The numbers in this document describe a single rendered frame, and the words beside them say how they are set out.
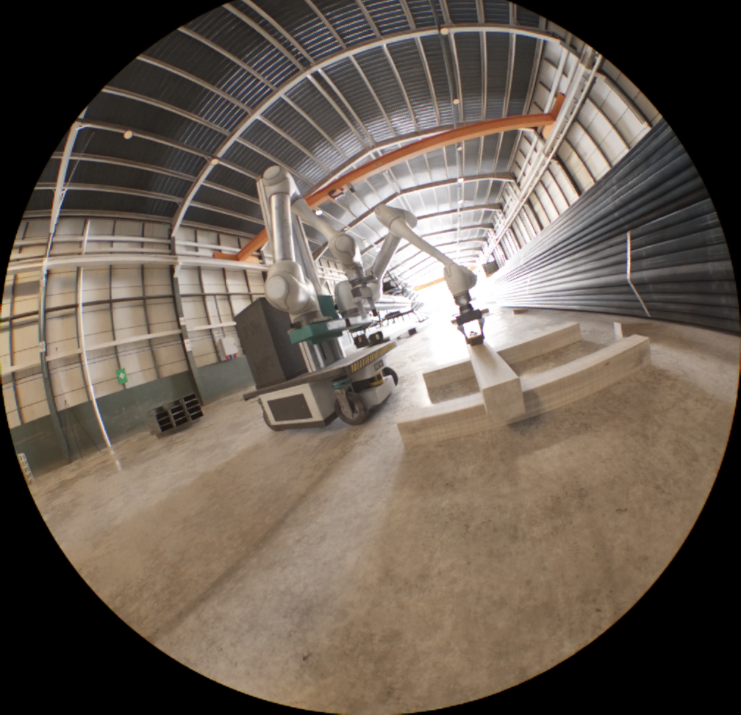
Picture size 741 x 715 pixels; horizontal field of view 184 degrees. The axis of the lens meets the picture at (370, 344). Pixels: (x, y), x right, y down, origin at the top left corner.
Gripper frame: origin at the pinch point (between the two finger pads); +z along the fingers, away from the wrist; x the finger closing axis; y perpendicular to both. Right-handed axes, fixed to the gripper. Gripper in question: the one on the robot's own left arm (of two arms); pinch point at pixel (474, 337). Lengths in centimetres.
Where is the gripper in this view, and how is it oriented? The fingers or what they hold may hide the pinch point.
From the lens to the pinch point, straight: 116.7
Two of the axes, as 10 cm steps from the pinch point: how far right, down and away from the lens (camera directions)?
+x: 8.8, -2.9, -3.7
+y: -3.4, 1.6, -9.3
